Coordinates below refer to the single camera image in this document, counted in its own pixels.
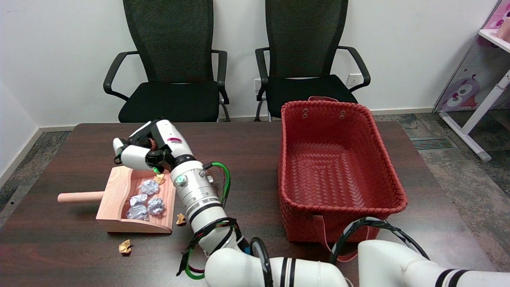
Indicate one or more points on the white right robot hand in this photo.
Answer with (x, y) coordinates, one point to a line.
(171, 139)

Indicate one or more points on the tan paper ball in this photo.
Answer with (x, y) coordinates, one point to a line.
(159, 178)
(181, 219)
(125, 246)

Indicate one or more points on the white paper ball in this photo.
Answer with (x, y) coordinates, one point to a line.
(148, 186)
(137, 213)
(138, 199)
(155, 206)

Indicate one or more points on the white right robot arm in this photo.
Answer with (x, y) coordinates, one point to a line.
(199, 195)

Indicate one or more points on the wooden dustpan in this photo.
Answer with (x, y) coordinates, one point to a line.
(115, 199)

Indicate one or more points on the black mesh office chair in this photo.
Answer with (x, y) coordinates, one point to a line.
(303, 40)
(171, 99)

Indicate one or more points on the red woven basket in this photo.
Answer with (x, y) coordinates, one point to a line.
(330, 167)

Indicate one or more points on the floor vent grille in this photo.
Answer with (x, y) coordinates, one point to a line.
(432, 143)

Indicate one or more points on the pink white shelf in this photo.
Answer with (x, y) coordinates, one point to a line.
(496, 18)

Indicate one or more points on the white wall outlet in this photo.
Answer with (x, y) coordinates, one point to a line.
(257, 83)
(354, 79)

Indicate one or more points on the white desk leg frame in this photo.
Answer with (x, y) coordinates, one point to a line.
(474, 115)

